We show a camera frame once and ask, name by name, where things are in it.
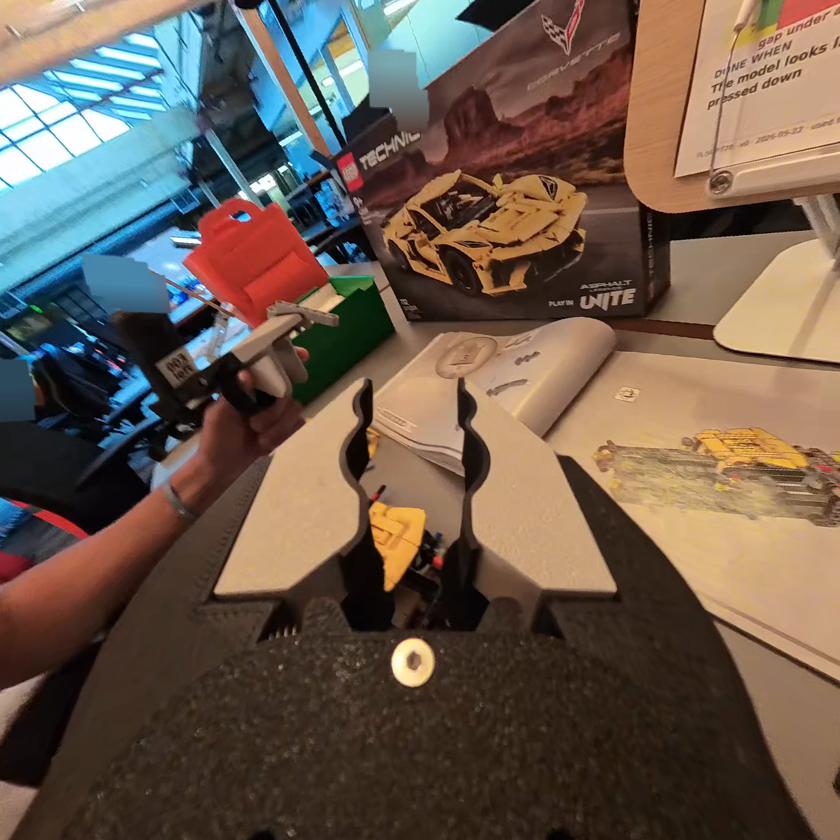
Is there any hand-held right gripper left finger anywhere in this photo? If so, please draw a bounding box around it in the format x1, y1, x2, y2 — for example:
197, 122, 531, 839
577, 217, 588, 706
214, 378, 375, 623

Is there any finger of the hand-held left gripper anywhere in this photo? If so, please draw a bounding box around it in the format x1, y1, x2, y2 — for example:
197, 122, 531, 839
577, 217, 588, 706
233, 317, 311, 366

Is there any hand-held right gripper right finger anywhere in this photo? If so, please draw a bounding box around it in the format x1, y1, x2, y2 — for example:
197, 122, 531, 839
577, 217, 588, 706
456, 377, 619, 630

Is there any grey angled toy beam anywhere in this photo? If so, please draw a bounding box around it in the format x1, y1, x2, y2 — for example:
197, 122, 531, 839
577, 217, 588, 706
266, 300, 340, 330

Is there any partly built yellow toy car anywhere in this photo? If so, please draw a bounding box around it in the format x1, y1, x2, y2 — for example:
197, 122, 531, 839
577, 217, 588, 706
366, 486, 463, 631

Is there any person's left forearm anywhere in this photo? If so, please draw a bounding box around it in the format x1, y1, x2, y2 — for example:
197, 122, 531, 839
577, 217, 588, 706
0, 489, 198, 690

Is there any grey desk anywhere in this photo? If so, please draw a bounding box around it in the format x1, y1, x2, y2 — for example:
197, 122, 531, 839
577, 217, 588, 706
151, 233, 840, 840

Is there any person's left hand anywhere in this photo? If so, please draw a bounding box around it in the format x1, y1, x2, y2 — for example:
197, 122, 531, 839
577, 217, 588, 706
172, 371, 308, 506

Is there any green plastic bin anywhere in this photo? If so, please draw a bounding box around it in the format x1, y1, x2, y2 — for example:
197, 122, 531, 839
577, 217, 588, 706
289, 276, 396, 406

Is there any red plastic bin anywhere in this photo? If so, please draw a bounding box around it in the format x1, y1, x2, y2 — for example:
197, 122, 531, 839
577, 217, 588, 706
182, 199, 329, 327

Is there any grey wristband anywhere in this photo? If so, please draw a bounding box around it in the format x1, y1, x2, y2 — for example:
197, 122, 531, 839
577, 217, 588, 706
161, 481, 200, 524

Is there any open instruction booklet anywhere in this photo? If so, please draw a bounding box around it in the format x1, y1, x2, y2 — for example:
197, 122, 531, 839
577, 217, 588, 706
369, 317, 840, 683

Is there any black metal pole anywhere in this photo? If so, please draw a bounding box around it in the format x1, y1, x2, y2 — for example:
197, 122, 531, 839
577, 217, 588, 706
259, 0, 349, 148

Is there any toy car box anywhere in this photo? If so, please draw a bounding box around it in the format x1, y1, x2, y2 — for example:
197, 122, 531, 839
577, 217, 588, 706
333, 0, 672, 322

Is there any wooden document stand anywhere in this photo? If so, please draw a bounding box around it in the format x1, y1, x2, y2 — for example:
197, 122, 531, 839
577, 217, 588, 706
623, 0, 840, 365

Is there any printed instruction sheet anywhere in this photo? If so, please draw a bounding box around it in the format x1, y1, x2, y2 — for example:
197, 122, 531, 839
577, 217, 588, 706
675, 0, 840, 178

